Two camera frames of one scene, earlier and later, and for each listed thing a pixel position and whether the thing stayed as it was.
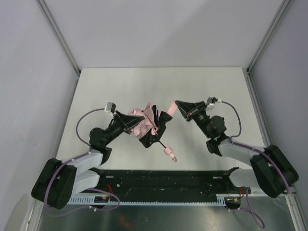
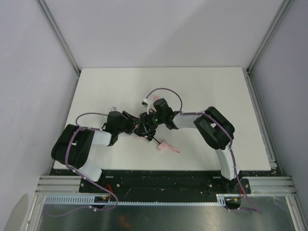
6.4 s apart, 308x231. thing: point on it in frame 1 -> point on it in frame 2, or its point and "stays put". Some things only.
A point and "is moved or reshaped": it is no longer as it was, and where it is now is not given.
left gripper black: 121,122 stays put
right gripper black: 196,111 -> 146,124
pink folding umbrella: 152,127 is moved or reshaped
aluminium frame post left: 58,34 stays put
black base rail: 167,184 stays put
